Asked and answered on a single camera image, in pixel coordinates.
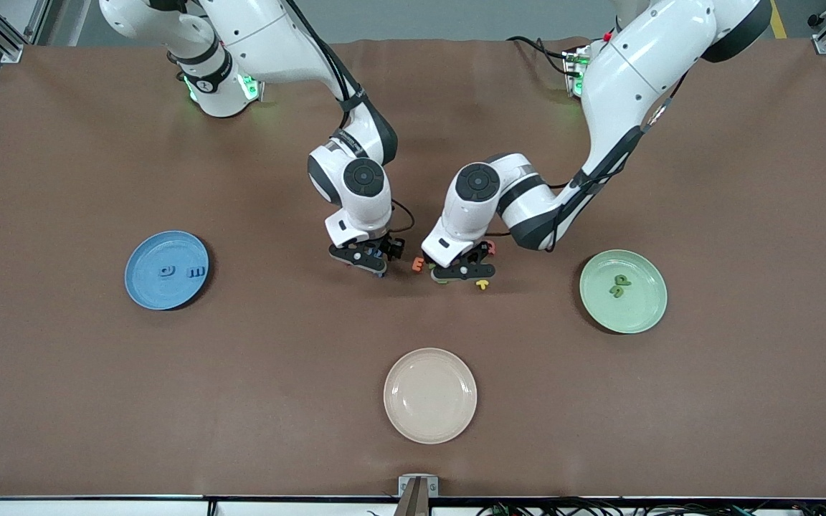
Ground beige plate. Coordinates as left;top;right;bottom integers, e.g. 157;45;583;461
383;348;478;445

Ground black left arm base cable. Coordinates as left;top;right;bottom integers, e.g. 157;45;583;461
506;34;573;75

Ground grey metal camera bracket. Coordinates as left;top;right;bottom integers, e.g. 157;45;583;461
393;474;440;516

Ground white table edge rail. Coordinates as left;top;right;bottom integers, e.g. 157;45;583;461
0;497;826;516

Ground brown table cover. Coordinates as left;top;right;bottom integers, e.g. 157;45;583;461
0;37;826;500

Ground blue plate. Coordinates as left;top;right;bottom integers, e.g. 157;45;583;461
124;230;210;311

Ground green plate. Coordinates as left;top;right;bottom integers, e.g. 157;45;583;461
579;249;669;335

